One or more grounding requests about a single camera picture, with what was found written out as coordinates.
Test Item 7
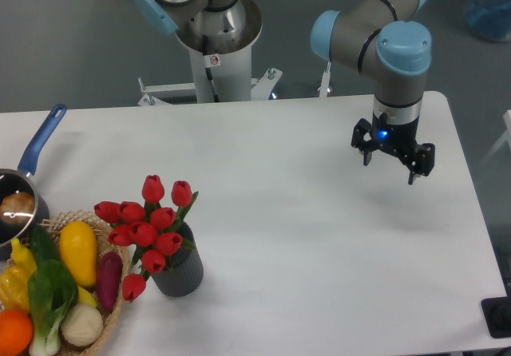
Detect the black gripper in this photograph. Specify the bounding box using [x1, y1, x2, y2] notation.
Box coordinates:
[351, 105, 435, 185]

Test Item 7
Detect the red tulip bouquet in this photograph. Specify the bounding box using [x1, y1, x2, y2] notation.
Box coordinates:
[93, 175, 199, 302]

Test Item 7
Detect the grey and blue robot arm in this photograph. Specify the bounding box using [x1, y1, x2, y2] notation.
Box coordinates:
[310, 0, 435, 184]

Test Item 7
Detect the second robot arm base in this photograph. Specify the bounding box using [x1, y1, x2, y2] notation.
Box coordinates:
[134, 0, 263, 55]

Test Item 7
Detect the dark grey ribbed vase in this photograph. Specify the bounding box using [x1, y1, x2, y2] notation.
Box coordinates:
[152, 222, 204, 298]

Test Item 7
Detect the blue transparent container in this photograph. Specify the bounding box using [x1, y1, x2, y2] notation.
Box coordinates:
[463, 0, 510, 42]

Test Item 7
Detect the black device at edge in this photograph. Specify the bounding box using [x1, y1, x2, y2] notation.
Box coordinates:
[481, 297, 510, 338]

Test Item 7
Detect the woven wicker basket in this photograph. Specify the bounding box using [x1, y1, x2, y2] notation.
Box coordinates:
[42, 210, 129, 355]

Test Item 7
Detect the purple eggplant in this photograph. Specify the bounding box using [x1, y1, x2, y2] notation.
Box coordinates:
[96, 251, 123, 311]

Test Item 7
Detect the yellow squash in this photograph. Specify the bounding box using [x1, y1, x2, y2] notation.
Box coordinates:
[59, 220, 97, 289]

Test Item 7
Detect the white garlic bulb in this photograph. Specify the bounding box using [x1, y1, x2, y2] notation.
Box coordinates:
[61, 303, 104, 347]

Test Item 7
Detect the green cucumber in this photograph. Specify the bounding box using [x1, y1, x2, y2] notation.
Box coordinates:
[30, 226, 61, 266]

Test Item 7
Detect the green bok choy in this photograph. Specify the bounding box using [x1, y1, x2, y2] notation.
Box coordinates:
[28, 259, 77, 355]

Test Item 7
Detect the bread roll in saucepan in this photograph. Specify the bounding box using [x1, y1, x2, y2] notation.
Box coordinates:
[1, 192, 35, 226]

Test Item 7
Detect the yellow bell pepper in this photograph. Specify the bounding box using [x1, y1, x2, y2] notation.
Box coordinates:
[1, 238, 37, 313]

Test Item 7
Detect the orange fruit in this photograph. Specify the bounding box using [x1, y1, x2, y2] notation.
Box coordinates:
[1, 310, 34, 355]

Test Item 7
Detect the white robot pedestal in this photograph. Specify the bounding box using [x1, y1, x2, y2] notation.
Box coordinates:
[138, 47, 283, 106]

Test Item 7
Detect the blue handled saucepan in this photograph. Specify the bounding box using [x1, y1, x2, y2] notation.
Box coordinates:
[1, 104, 67, 261]

